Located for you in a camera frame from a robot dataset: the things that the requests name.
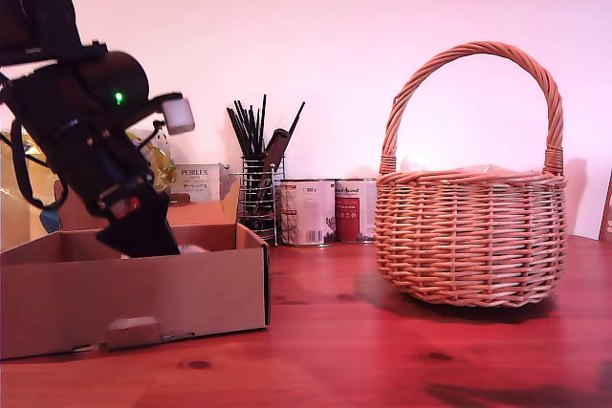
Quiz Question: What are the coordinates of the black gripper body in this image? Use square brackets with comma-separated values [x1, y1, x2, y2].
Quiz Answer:
[45, 114, 160, 214]

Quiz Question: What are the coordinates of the brown cardboard box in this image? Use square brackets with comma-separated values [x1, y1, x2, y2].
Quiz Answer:
[0, 177, 272, 360]

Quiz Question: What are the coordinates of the white Porlex box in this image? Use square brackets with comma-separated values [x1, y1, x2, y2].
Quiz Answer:
[172, 162, 230, 204]

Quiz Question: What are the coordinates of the woven wicker basket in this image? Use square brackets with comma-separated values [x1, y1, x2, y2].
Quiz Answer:
[374, 41, 569, 309]

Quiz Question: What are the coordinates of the yellow paper towel pack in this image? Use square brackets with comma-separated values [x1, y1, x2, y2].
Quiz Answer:
[0, 128, 177, 256]

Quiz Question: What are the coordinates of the black chopstick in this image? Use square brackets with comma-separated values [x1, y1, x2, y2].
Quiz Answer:
[257, 94, 268, 161]
[232, 100, 257, 161]
[279, 101, 306, 156]
[226, 108, 250, 161]
[246, 105, 262, 161]

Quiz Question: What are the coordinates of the dark brown wooden utensil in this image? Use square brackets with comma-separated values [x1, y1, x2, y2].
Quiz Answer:
[262, 128, 292, 199]

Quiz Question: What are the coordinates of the white label tin can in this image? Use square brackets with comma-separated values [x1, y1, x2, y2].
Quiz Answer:
[278, 179, 337, 249]

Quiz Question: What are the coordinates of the red label tin can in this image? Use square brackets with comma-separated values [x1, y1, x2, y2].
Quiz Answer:
[334, 179, 379, 245]

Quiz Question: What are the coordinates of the thin black camera cable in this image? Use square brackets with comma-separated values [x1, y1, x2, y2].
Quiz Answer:
[126, 118, 168, 154]

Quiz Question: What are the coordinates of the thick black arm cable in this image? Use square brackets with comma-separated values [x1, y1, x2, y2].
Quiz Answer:
[10, 118, 68, 212]

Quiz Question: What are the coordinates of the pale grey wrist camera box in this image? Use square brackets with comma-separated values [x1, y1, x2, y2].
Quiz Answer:
[141, 91, 196, 137]

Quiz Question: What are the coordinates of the chrome wire utensil holder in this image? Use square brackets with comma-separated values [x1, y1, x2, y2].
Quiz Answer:
[241, 154, 287, 232]

